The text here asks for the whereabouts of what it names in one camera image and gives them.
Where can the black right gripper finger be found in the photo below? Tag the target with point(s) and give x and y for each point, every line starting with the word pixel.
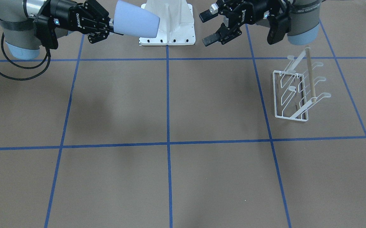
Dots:
pixel 111 27

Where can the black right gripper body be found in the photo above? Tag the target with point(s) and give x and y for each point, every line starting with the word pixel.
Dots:
pixel 70 18

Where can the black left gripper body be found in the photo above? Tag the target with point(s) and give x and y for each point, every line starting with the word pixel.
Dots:
pixel 252 15

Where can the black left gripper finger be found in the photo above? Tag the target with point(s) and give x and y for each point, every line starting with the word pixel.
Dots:
pixel 218 36
pixel 208 15

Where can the light blue plastic cup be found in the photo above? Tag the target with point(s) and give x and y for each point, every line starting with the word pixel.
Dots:
pixel 135 21

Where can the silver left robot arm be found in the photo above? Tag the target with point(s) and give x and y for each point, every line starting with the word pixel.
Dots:
pixel 298 20

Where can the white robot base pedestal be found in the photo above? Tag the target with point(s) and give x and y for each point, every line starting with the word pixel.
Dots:
pixel 176 23

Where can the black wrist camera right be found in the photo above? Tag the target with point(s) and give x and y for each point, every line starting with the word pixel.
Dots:
pixel 45 32

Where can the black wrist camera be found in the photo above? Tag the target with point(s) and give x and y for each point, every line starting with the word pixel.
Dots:
pixel 279 26
pixel 45 32

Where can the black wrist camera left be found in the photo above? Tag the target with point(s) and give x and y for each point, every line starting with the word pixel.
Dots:
pixel 279 26

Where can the white wire cup holder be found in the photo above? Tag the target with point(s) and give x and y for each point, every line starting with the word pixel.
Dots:
pixel 294 88

